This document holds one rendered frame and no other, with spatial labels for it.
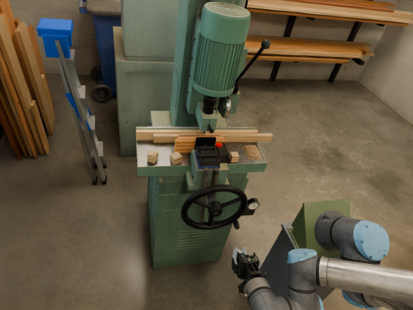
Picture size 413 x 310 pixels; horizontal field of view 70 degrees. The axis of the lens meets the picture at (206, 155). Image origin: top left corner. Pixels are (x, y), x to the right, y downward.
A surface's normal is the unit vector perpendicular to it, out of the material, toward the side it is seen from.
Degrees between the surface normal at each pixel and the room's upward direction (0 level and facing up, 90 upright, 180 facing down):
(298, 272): 59
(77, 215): 0
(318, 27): 90
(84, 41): 90
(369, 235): 39
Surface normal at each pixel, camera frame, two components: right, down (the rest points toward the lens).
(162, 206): 0.20, 0.67
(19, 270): 0.15, -0.75
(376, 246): 0.26, -0.15
